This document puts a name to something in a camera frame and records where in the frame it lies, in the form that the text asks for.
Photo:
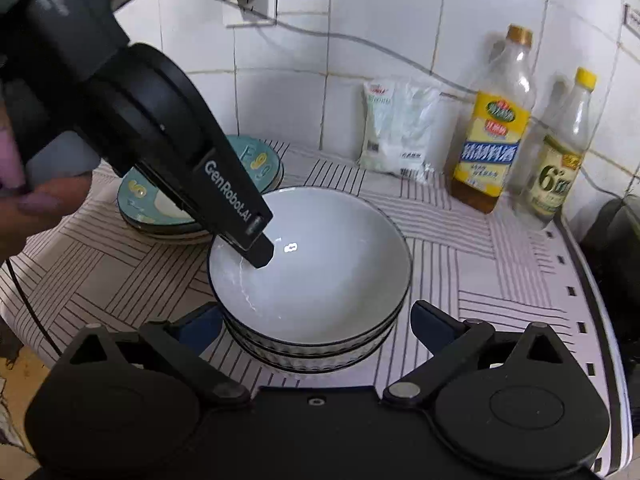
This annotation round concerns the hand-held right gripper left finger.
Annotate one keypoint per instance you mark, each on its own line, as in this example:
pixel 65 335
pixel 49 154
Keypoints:
pixel 200 325

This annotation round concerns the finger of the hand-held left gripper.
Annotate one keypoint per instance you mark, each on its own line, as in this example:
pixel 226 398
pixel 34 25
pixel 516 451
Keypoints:
pixel 235 195

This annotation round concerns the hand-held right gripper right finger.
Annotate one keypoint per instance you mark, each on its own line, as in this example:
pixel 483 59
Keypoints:
pixel 430 317

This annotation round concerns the teal fried egg plate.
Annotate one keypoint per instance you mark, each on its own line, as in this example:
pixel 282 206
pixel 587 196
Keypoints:
pixel 150 200

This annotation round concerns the white ribbed bowl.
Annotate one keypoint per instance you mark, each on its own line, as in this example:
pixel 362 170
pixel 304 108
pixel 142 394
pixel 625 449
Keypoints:
pixel 325 270
pixel 310 357

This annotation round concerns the person's left hand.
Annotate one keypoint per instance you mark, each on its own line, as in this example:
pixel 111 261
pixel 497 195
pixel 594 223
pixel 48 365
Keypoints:
pixel 30 215

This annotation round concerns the striped grey tablecloth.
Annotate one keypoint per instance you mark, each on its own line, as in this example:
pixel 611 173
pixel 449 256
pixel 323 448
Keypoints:
pixel 475 270

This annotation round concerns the white powder bag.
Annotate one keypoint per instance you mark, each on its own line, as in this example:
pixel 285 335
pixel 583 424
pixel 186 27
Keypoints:
pixel 395 130

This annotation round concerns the yellow label oil bottle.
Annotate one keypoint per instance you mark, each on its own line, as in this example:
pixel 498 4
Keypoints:
pixel 492 145

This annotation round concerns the dark appliance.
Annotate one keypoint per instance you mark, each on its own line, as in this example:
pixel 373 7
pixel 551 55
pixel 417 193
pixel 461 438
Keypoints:
pixel 615 260

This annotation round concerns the clear yellow cap bottle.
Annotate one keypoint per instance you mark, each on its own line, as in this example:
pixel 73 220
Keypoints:
pixel 557 170

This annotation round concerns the white wall socket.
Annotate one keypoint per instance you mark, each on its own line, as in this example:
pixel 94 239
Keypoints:
pixel 250 15

